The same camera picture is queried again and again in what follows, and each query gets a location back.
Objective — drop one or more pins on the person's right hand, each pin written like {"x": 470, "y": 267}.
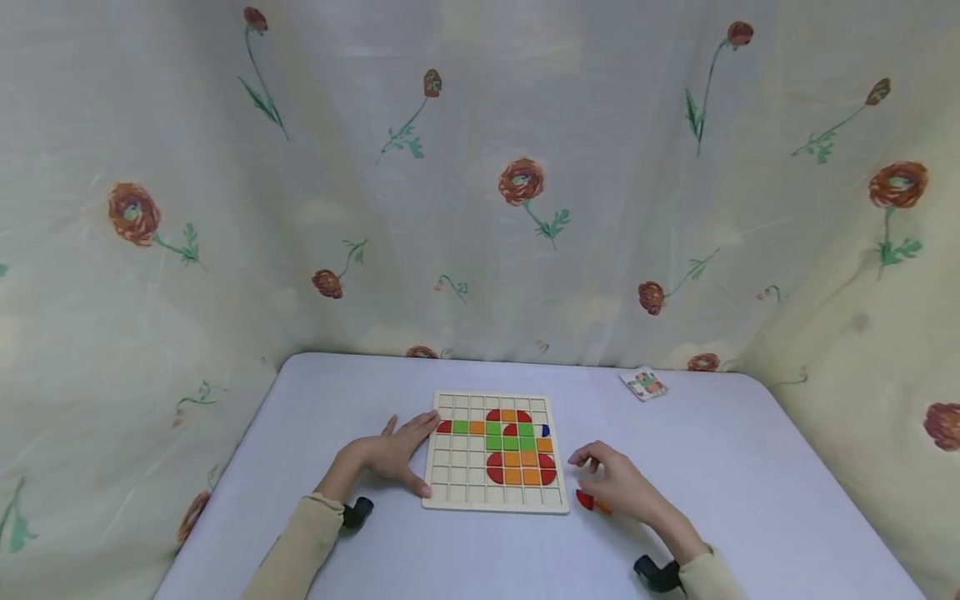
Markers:
{"x": 622, "y": 483}

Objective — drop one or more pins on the person's left hand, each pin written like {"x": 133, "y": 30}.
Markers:
{"x": 386, "y": 457}

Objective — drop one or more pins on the person's right fingers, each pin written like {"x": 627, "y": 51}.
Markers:
{"x": 586, "y": 455}

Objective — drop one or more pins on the person's right thumb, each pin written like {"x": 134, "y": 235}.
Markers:
{"x": 589, "y": 484}

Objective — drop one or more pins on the person's left little finger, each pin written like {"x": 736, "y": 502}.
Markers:
{"x": 393, "y": 425}

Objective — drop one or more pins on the person's left thumb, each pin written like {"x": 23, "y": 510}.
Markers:
{"x": 417, "y": 485}

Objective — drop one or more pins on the person's left fingers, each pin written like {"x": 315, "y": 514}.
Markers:
{"x": 424, "y": 427}

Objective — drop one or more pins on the person's right forearm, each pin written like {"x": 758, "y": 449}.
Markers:
{"x": 705, "y": 567}

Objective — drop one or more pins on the person's left forearm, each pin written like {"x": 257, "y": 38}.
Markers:
{"x": 307, "y": 542}

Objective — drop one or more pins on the loose red puzzle piece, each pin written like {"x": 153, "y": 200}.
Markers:
{"x": 584, "y": 500}

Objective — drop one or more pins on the loose orange puzzle piece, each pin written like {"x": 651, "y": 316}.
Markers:
{"x": 604, "y": 507}

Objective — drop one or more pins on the wooden grid puzzle board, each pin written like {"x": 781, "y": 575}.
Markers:
{"x": 461, "y": 487}

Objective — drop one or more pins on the black wrist band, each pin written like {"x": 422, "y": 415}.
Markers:
{"x": 358, "y": 511}
{"x": 658, "y": 575}

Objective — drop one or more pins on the group of coloured puzzle tiles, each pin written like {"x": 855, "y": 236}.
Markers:
{"x": 512, "y": 467}

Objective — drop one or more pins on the small pattern card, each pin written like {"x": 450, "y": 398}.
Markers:
{"x": 644, "y": 384}

